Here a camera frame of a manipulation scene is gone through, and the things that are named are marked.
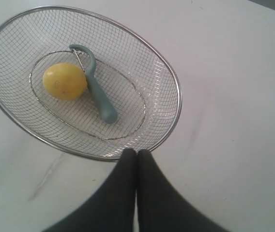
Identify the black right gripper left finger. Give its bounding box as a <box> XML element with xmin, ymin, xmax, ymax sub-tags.
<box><xmin>45</xmin><ymin>148</ymin><xmax>137</xmax><ymax>232</ymax></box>

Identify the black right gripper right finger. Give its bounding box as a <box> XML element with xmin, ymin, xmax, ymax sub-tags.
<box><xmin>137</xmin><ymin>150</ymin><xmax>226</xmax><ymax>232</ymax></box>

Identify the teal handled peeler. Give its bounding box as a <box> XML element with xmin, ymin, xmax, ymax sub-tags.
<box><xmin>69</xmin><ymin>44</ymin><xmax>118</xmax><ymax>124</ymax></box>

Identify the yellow lemon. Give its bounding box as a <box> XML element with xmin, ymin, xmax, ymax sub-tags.
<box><xmin>43</xmin><ymin>63</ymin><xmax>88</xmax><ymax>101</ymax></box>

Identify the oval wire mesh basket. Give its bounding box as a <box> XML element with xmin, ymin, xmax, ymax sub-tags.
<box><xmin>0</xmin><ymin>6</ymin><xmax>182</xmax><ymax>161</ymax></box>

